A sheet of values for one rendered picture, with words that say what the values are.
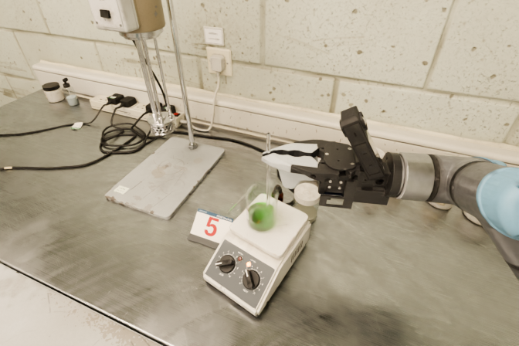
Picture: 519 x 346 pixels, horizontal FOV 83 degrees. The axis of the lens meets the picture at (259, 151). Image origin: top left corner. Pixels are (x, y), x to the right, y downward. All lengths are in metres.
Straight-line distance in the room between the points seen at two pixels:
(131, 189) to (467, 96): 0.89
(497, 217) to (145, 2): 0.63
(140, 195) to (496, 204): 0.71
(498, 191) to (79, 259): 0.72
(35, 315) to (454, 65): 1.01
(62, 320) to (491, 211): 0.67
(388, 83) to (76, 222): 0.86
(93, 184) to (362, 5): 0.83
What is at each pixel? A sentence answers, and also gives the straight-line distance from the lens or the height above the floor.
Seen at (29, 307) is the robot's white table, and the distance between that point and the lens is 0.74.
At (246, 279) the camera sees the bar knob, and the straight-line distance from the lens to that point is 0.56.
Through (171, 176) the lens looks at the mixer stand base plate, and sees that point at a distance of 0.85.
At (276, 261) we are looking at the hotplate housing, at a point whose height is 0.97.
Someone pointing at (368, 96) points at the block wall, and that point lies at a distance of 0.89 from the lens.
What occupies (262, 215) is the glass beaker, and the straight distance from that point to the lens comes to 0.54.
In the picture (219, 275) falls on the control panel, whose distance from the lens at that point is 0.60.
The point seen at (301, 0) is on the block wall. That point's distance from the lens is 0.85.
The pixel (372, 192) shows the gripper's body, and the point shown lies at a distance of 0.51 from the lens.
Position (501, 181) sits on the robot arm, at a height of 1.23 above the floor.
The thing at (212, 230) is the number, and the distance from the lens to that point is 0.69.
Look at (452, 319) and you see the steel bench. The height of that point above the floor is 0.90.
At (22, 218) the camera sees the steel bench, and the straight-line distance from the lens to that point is 0.92.
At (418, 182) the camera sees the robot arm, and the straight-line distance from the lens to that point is 0.49.
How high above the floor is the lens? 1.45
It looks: 36 degrees down
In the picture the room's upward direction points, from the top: straight up
